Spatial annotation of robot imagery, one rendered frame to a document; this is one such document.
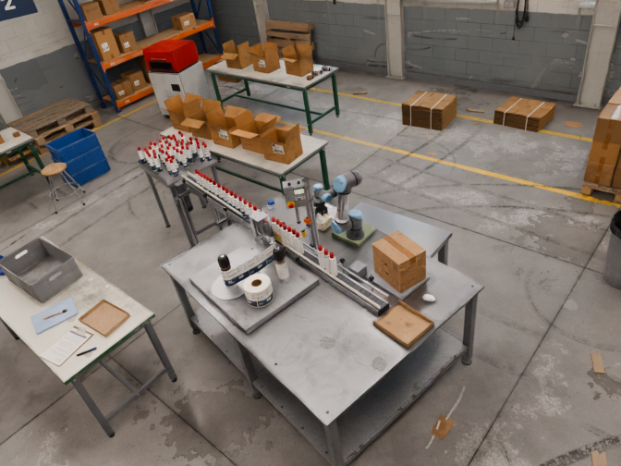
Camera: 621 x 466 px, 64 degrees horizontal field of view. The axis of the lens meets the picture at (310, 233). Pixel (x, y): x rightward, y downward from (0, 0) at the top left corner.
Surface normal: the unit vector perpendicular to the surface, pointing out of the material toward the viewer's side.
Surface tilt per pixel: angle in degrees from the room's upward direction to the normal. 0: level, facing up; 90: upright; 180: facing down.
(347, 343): 0
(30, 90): 90
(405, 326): 0
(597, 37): 90
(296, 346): 0
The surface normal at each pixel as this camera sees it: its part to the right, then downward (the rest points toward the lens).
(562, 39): -0.64, 0.53
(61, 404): -0.14, -0.79
